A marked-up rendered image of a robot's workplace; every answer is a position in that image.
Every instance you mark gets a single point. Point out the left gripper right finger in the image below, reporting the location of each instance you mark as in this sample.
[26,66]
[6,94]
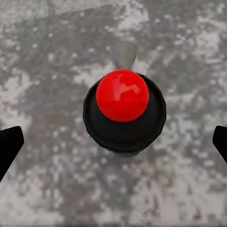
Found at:
[220,140]

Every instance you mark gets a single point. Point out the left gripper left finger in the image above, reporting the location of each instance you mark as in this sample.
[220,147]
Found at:
[11,141]

